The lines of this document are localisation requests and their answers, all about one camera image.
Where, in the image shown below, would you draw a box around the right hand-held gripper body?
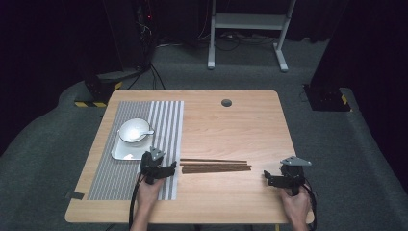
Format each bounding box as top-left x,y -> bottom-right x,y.
279,156 -> 313,196

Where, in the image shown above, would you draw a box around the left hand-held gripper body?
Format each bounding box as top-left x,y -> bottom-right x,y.
140,146 -> 167,186

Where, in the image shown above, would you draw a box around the white square plate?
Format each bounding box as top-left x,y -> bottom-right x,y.
111,128 -> 154,162

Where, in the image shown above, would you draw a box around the brown wooden chopstick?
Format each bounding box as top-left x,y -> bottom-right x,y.
179,162 -> 249,167
179,158 -> 248,164

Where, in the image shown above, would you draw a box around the pile of brown chopsticks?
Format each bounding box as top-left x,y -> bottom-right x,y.
181,164 -> 253,175

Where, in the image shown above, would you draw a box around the person's left hand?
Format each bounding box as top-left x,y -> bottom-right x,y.
137,174 -> 162,210

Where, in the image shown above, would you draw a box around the person's right hand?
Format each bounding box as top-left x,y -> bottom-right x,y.
279,187 -> 312,225

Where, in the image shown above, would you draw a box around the white spoon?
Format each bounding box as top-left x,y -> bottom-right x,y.
128,128 -> 156,139

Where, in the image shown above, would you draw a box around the white bowl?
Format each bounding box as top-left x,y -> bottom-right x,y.
117,117 -> 151,144

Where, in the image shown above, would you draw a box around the grey striped placemat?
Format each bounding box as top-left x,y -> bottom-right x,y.
87,100 -> 185,201

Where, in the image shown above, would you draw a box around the black stand base hazard tape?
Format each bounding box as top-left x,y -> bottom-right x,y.
302,83 -> 352,113
74,70 -> 124,109

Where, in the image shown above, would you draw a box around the dark equipment rack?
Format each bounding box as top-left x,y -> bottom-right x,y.
130,0 -> 159,70

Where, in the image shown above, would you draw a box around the white metal stand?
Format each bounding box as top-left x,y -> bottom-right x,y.
207,0 -> 298,73

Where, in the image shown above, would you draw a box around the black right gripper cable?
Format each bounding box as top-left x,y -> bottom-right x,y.
301,183 -> 319,231

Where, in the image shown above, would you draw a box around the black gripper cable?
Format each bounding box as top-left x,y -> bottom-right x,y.
128,172 -> 146,231
301,183 -> 319,231

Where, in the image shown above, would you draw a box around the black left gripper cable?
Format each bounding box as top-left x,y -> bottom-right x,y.
128,172 -> 146,231

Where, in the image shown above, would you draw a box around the black floor cables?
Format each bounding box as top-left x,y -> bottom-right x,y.
127,62 -> 166,90

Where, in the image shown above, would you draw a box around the cables under white stand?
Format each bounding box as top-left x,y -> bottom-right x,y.
196,29 -> 277,52

